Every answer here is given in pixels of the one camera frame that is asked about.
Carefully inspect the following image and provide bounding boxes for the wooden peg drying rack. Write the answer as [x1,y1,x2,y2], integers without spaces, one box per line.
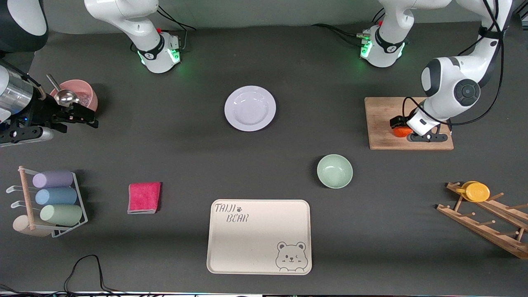
[436,181,528,260]

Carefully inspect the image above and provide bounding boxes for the black left arm base cable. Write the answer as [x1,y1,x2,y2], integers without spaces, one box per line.
[311,8,386,45]

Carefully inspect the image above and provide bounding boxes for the blue cup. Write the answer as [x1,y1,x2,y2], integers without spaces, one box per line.
[35,188,78,206]

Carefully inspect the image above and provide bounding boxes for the wooden rack rod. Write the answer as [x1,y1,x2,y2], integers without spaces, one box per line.
[18,166,37,231]

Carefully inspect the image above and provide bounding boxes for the green cup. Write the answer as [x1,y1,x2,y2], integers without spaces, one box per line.
[40,204,83,226]

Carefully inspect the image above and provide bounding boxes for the black right arm base cable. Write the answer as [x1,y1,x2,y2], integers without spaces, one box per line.
[157,6,198,52]

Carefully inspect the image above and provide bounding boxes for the pink folded cloth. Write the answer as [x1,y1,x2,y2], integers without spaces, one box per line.
[127,182,162,215]

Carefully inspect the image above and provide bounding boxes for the black table edge cable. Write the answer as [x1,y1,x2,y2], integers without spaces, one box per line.
[0,255,124,297]

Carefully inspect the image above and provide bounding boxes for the light green bowl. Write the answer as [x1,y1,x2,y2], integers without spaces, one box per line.
[317,154,354,189]

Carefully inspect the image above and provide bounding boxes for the wooden cutting board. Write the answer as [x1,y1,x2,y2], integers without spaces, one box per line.
[364,97,454,151]

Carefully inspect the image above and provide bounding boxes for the metal scoop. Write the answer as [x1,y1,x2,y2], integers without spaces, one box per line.
[46,73,80,108]

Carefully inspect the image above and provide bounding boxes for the white round plate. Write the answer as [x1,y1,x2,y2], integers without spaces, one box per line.
[224,85,276,132]

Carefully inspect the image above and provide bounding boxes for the beige cup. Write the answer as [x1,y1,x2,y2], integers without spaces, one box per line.
[12,215,52,238]

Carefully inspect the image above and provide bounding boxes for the purple cup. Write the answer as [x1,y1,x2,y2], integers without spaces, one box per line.
[32,170,74,189]

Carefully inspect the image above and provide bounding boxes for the cream bear print tray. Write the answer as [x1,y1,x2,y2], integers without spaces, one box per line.
[206,199,313,276]

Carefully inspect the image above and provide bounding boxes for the pink bowl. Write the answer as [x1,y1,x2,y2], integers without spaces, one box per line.
[49,79,99,113]

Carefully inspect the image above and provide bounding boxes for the yellow cup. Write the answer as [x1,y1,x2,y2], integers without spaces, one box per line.
[456,181,491,203]

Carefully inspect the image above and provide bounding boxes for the black arm base cable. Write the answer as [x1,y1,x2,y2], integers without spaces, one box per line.
[311,8,386,45]
[157,6,198,52]

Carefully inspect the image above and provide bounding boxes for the white wire cup rack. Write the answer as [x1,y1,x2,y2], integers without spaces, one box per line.
[6,167,89,238]

